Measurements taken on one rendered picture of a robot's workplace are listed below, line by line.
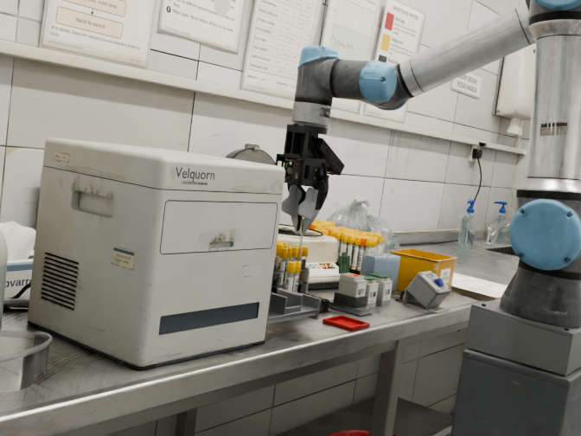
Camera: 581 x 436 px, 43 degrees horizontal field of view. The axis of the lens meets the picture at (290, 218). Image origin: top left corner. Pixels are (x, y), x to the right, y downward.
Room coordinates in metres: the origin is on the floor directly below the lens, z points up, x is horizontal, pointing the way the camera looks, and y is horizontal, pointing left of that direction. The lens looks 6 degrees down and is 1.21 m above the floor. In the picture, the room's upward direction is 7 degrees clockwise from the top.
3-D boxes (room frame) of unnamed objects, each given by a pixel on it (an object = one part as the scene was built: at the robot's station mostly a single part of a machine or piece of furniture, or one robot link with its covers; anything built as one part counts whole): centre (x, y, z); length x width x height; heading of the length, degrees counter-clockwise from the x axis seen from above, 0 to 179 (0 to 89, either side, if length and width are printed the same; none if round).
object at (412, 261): (1.90, -0.36, 0.93); 0.13 x 0.13 x 0.10; 58
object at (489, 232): (3.38, -1.02, 0.94); 0.24 x 0.17 x 0.14; 54
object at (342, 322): (1.43, -0.14, 0.88); 0.07 x 0.07 x 0.01; 54
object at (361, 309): (1.57, -0.15, 0.89); 0.09 x 0.05 x 0.04; 54
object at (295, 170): (1.47, -0.01, 1.19); 0.09 x 0.08 x 0.12; 144
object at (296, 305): (1.30, 0.01, 0.92); 0.21 x 0.07 x 0.05; 144
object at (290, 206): (1.48, 0.00, 1.09); 0.06 x 0.03 x 0.09; 144
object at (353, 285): (1.57, -0.15, 0.92); 0.05 x 0.04 x 0.06; 54
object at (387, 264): (1.78, -0.23, 0.92); 0.10 x 0.07 x 0.10; 136
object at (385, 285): (1.68, -0.22, 0.91); 0.05 x 0.04 x 0.07; 54
